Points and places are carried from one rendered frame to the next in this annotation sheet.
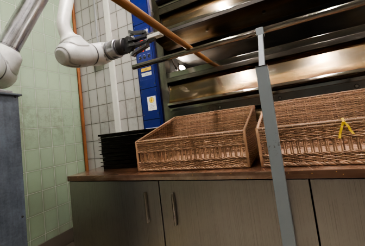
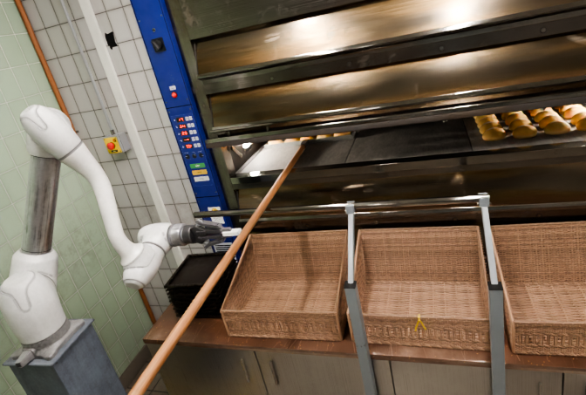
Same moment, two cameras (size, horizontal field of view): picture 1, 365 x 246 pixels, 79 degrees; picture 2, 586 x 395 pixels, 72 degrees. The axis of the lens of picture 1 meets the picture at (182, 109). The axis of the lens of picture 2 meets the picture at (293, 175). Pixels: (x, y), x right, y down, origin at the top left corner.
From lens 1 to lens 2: 1.20 m
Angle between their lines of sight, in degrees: 26
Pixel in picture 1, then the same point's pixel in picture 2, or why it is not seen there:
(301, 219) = (383, 383)
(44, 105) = (62, 234)
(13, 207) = not seen: outside the picture
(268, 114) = (356, 324)
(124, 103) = (173, 208)
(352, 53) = (454, 184)
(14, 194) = not seen: outside the picture
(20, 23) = (44, 220)
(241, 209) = (336, 375)
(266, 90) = (354, 307)
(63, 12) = (114, 225)
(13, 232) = not seen: outside the picture
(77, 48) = (148, 270)
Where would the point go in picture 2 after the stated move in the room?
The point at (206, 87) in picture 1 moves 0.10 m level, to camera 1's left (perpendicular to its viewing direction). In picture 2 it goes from (288, 200) to (269, 205)
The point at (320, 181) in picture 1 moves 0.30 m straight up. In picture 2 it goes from (398, 362) to (388, 302)
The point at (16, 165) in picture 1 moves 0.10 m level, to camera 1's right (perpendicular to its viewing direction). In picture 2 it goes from (114, 382) to (139, 375)
